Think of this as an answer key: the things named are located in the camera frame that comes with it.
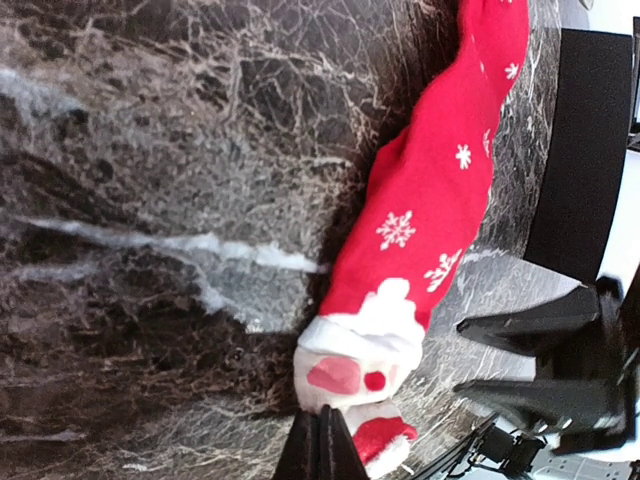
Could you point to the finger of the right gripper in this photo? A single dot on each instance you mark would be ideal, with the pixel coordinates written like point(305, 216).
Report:
point(551, 406)
point(535, 331)

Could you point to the black display box glass lid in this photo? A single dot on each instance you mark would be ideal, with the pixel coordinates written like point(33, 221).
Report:
point(584, 168)

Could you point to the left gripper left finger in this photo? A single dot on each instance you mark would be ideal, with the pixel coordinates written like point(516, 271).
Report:
point(304, 455)

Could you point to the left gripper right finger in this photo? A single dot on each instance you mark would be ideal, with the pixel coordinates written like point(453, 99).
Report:
point(343, 460)

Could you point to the red Santa Christmas sock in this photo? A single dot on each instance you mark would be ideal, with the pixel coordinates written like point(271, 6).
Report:
point(427, 195)

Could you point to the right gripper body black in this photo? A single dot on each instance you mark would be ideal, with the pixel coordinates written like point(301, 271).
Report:
point(596, 377)

